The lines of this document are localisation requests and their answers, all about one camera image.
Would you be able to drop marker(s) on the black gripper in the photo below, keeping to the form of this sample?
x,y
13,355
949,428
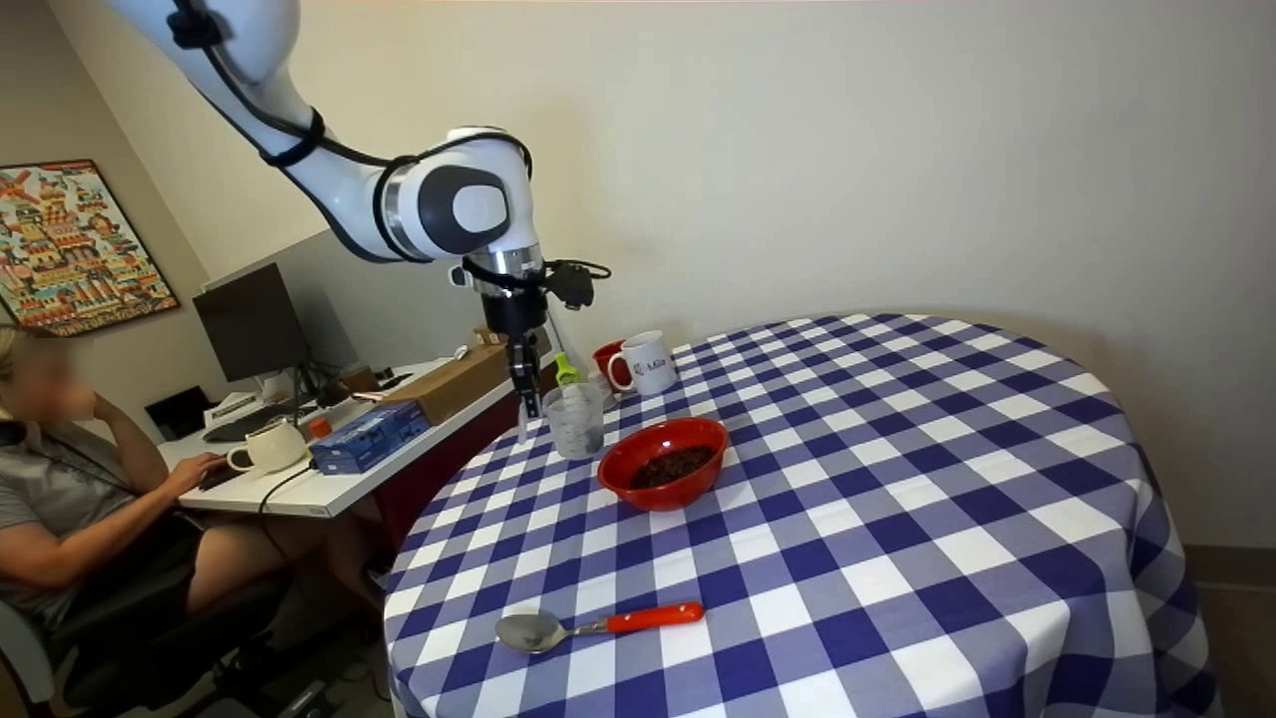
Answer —
x,y
513,314

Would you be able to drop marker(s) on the clear plastic measuring jug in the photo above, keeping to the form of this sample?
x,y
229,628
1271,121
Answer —
x,y
577,422

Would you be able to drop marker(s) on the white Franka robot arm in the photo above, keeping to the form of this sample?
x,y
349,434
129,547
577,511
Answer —
x,y
439,200

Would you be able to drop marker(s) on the red bowl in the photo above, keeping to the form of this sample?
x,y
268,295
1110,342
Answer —
x,y
664,460

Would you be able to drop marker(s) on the long cardboard box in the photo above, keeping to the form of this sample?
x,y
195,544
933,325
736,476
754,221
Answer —
x,y
460,371

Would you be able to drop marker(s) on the red mug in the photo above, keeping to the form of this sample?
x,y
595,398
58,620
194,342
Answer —
x,y
610,367

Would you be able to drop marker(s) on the white mug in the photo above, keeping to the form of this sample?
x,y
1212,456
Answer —
x,y
650,360

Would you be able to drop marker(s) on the blue box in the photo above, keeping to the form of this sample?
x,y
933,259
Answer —
x,y
369,435

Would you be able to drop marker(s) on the grey partition panel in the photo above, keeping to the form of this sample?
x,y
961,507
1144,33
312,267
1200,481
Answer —
x,y
372,299

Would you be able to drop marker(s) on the white desk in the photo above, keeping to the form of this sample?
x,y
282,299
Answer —
x,y
331,483

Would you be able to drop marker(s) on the black computer monitor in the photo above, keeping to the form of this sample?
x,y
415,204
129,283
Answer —
x,y
246,325

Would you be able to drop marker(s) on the blue white checkered tablecloth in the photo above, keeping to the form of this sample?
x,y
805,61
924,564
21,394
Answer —
x,y
824,531

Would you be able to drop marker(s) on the seated person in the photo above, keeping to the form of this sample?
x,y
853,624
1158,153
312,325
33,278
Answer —
x,y
82,521

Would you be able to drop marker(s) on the colourful framed picture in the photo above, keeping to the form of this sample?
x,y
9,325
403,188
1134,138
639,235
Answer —
x,y
73,246

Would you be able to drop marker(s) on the black office chair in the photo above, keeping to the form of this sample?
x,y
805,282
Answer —
x,y
121,640

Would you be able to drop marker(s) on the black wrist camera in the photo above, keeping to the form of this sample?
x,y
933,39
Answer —
x,y
577,282

